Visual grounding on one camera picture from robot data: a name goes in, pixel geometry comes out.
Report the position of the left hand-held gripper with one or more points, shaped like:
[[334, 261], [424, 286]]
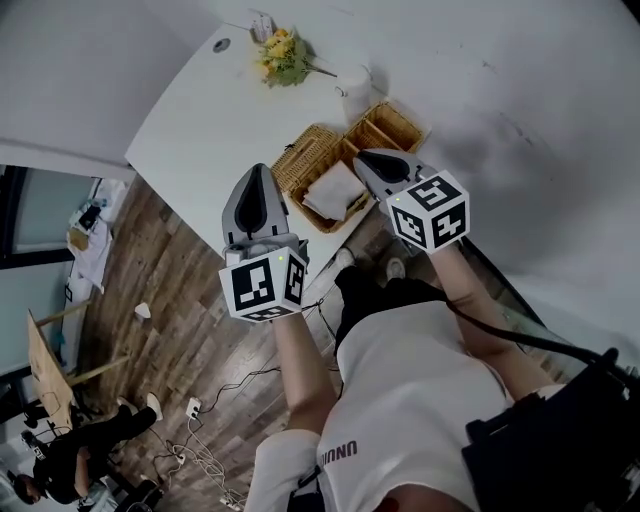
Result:
[[255, 287]]

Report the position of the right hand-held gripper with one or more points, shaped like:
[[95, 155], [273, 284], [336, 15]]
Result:
[[430, 210]]

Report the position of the person's right forearm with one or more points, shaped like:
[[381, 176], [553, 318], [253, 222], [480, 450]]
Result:
[[460, 285]]

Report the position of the person's left forearm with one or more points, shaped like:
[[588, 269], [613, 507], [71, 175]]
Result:
[[305, 375]]

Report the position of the wicker basket with compartments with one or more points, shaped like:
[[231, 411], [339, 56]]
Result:
[[305, 150]]

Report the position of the person's right white shoe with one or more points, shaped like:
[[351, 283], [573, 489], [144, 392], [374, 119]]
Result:
[[396, 268]]

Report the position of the person's white shoe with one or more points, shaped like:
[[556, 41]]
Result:
[[345, 259], [396, 268]]

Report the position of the person's left white shoe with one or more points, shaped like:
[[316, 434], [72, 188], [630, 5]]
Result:
[[345, 259]]

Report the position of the white vase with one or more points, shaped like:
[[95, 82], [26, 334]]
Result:
[[356, 90]]

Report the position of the person's black shorts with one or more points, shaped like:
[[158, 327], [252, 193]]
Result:
[[370, 295]]

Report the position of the crumpled white paper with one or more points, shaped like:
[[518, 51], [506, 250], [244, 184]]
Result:
[[142, 311]]

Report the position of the yellow flower bouquet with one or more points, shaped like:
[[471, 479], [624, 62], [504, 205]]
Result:
[[285, 57]]

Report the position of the white cloth pile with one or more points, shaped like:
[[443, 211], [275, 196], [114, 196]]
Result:
[[95, 260]]

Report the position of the small black device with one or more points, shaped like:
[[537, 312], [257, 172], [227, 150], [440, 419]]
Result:
[[89, 218]]

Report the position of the yellow box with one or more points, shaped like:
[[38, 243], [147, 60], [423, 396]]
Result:
[[78, 239]]

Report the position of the card holder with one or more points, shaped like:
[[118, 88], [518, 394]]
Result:
[[262, 27]]

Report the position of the white power strip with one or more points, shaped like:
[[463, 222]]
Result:
[[193, 408]]

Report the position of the wooden stick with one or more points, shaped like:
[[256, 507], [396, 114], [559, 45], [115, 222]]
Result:
[[100, 371], [62, 315]]

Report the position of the person's white shirt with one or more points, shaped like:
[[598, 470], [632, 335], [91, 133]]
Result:
[[410, 400]]

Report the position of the small white plug adapter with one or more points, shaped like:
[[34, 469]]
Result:
[[179, 458]]

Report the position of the wooden board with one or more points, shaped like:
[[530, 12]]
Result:
[[47, 370]]

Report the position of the black backpack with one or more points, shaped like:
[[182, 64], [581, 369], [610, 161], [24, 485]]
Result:
[[550, 440]]

